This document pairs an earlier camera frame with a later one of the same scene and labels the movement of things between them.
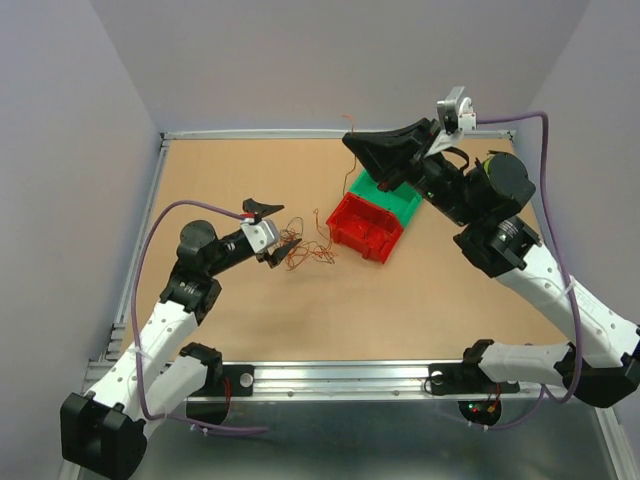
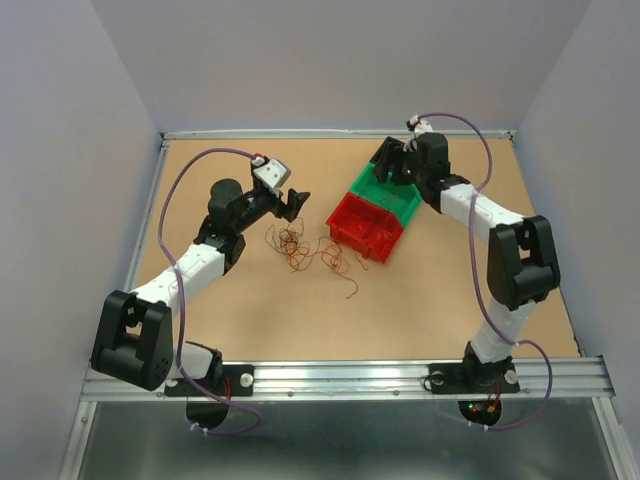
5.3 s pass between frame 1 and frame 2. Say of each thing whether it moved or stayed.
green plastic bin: stayed
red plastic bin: stayed
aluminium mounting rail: stayed
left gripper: moved
